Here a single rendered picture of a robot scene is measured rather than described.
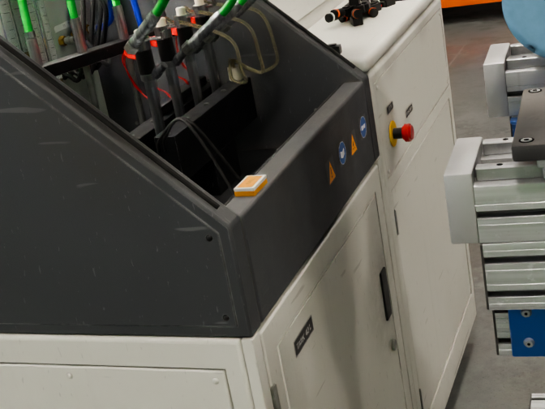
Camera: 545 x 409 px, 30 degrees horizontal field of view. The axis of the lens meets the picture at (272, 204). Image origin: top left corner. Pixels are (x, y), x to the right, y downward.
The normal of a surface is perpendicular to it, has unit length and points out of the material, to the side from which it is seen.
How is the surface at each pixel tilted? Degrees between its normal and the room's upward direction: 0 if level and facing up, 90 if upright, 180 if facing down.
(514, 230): 90
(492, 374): 0
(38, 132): 90
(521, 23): 97
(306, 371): 90
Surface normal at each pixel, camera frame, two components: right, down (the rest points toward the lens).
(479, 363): -0.17, -0.92
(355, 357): 0.93, -0.04
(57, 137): -0.33, 0.39
